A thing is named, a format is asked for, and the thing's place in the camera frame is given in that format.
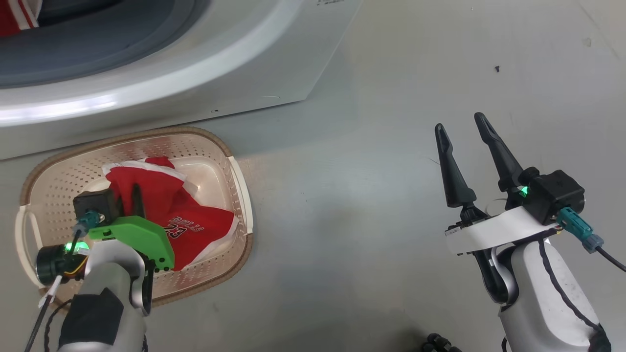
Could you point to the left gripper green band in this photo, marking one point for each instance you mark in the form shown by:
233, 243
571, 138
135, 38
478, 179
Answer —
142, 234

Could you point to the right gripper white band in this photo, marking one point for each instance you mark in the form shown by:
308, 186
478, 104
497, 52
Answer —
494, 230

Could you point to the red jersey with number print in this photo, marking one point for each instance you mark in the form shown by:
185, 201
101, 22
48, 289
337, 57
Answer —
195, 220

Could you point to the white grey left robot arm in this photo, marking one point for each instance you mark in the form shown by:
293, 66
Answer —
112, 303

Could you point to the black knobbed robot base part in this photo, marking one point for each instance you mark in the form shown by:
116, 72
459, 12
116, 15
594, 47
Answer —
437, 343

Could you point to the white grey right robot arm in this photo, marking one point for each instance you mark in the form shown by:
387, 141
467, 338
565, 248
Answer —
538, 303

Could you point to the beige perforated laundry basket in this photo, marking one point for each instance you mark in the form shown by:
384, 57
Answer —
54, 186

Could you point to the white front-load washing machine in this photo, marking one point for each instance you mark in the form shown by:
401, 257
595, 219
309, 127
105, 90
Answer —
195, 63

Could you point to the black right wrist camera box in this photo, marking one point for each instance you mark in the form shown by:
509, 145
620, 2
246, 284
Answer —
557, 193

